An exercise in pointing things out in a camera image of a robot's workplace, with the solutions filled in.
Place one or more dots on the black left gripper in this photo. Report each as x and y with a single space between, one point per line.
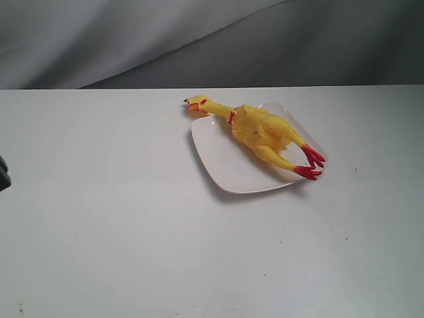
5 179

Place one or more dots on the grey fabric backdrop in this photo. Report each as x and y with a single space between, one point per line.
195 44

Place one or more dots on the yellow rubber chicken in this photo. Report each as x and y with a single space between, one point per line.
264 133

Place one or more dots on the white square plate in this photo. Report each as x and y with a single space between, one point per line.
235 168

